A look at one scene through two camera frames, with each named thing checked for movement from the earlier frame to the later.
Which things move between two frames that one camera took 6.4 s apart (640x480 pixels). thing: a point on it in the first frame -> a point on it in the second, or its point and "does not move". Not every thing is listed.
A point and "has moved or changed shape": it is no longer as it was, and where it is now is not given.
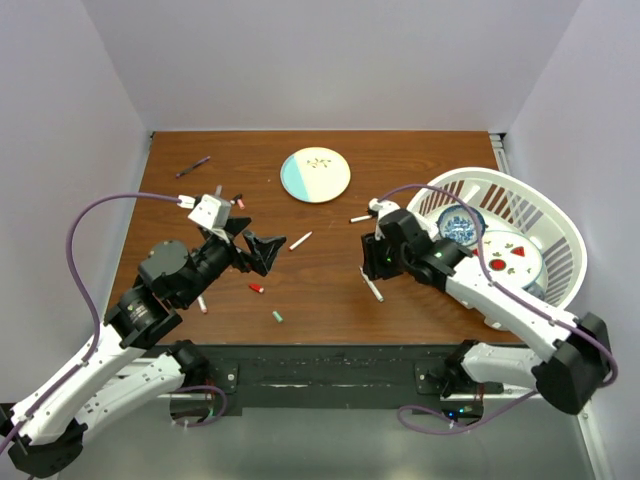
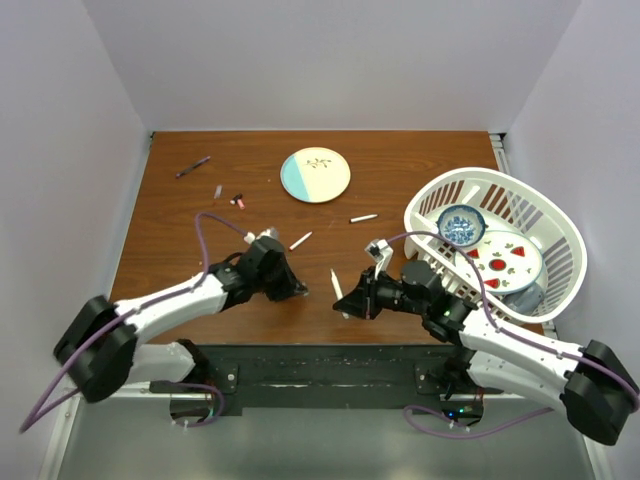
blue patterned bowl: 457,223 does not move
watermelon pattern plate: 513,260 does not move
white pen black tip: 360,218 does not move
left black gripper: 263,249 -> 290,286
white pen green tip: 372,286 has moved or changed shape
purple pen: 202,161 does not move
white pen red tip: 299,241 does not move
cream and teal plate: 315,174 does not move
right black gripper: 371,244 -> 361,303
